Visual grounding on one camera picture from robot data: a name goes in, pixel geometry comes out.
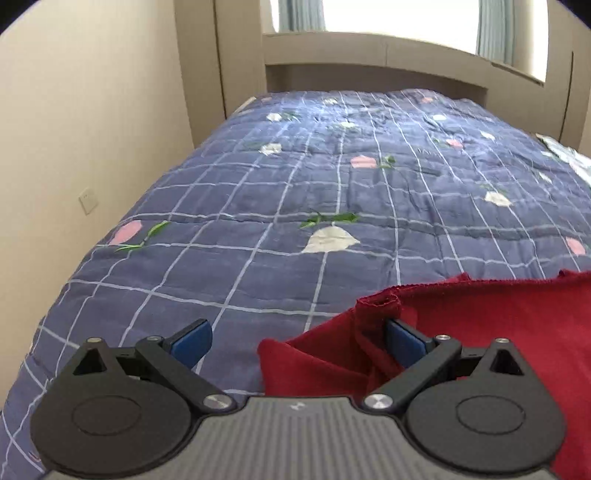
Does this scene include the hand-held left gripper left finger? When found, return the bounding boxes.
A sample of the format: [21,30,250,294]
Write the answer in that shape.
[64,318,237,415]

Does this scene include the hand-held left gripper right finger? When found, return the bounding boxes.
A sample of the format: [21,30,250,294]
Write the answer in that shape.
[361,318,535,411]

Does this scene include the red long-sleeve shirt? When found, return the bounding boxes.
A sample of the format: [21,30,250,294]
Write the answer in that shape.
[257,270,591,480]

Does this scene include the blue checked floral quilt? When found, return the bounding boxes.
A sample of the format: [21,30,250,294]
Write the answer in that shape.
[0,88,591,480]

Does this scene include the light blue folded cloth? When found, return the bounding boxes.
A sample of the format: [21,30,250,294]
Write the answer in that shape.
[536,133,591,185]

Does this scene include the beige tall wardrobe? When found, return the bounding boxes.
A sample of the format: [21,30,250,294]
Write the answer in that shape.
[174,0,267,149]
[544,0,591,155]

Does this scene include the beige window seat cabinet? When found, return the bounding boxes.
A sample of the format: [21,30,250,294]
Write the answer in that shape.
[261,31,546,101]

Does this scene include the white framed window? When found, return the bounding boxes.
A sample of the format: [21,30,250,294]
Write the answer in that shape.
[270,0,550,85]

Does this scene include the blue-grey curtain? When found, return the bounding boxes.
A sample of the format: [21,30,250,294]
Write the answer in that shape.
[276,0,327,33]
[475,0,516,65]

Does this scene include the white wall socket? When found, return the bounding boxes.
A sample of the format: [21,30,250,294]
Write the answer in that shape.
[78,187,99,215]

